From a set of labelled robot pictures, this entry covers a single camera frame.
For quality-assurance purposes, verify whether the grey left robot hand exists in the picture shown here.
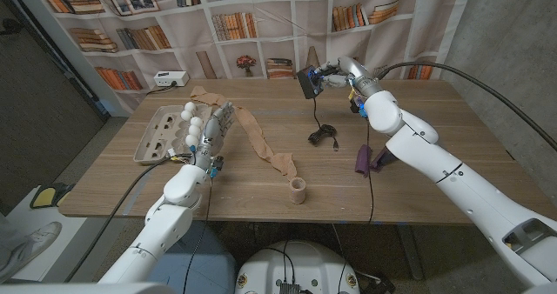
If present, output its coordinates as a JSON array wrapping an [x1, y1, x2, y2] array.
[[194, 101, 236, 170]]

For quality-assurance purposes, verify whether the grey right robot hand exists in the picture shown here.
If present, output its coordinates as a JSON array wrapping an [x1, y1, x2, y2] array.
[[313, 55, 385, 100]]

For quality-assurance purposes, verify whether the black speaker cable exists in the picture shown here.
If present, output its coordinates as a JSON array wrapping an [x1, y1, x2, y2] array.
[[306, 96, 341, 152]]

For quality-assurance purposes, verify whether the brown cardboard egg carton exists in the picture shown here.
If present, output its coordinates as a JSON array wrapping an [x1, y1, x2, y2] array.
[[132, 104, 213, 165]]

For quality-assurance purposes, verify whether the white power box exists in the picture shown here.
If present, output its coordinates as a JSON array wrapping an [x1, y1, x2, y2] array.
[[152, 70, 191, 88]]

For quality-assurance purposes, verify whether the purple plastic clip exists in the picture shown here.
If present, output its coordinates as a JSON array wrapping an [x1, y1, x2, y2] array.
[[354, 144, 397, 178]]

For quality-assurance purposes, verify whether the printed bookshelf backdrop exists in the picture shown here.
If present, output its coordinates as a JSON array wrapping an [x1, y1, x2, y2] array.
[[25, 0, 475, 115]]

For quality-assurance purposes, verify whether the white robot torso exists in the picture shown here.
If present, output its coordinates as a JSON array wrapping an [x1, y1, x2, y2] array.
[[234, 240, 361, 294]]

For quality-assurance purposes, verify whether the yellow and black floor object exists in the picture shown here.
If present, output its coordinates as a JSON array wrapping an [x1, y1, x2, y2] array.
[[29, 182, 75, 210]]

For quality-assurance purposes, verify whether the grey table leg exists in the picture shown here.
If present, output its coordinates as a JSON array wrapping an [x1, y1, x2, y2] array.
[[395, 224, 426, 282]]

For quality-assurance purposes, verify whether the white sneaker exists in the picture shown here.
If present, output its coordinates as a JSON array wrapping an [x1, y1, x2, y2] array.
[[0, 221, 63, 282]]

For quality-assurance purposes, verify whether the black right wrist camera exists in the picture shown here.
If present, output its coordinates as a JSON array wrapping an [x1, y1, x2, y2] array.
[[350, 96, 369, 119]]

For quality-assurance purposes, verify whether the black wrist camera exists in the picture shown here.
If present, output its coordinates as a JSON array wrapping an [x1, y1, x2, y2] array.
[[209, 155, 225, 178], [350, 96, 369, 119]]

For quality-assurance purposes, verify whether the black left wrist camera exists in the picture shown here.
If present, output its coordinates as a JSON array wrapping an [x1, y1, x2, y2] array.
[[209, 155, 225, 178]]

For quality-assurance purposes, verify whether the black power box cable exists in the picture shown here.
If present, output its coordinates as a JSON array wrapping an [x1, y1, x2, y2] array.
[[145, 82, 178, 97]]

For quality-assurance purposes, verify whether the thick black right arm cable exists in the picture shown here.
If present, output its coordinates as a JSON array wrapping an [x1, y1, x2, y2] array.
[[376, 61, 557, 152]]

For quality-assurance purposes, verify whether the thin black left wrist cable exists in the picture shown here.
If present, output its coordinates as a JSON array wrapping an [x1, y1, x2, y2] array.
[[181, 177, 214, 294]]

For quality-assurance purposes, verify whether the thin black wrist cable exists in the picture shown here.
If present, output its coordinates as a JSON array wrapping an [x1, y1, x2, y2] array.
[[181, 177, 214, 294], [365, 119, 375, 225]]

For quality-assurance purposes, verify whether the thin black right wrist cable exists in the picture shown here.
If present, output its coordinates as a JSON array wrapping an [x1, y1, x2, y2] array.
[[365, 119, 375, 225]]

